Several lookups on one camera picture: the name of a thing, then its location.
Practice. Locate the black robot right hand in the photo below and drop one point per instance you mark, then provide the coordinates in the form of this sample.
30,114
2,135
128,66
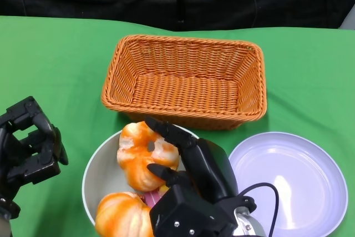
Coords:
208,170

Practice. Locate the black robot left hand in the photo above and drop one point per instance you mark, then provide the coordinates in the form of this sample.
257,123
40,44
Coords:
27,159

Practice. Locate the orange bread with torn top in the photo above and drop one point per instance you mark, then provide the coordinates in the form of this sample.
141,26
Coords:
138,153

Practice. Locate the pale grey bowl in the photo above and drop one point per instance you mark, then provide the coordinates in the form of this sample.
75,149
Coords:
102,170

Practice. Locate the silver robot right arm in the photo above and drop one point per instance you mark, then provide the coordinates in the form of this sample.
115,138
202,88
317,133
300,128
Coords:
249,226

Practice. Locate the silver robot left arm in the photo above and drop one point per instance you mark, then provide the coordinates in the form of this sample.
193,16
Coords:
7,214

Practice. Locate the magenta pink striped cake slice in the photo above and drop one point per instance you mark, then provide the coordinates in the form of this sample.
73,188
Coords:
152,199

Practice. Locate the orange wicker basket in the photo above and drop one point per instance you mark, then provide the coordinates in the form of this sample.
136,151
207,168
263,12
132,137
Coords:
188,95

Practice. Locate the lavender plate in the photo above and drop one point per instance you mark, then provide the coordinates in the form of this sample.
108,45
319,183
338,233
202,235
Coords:
291,165

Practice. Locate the round orange striped bread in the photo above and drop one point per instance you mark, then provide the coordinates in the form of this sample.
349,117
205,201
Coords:
122,217

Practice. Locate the green tablecloth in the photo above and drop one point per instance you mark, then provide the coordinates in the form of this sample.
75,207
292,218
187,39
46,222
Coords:
55,67

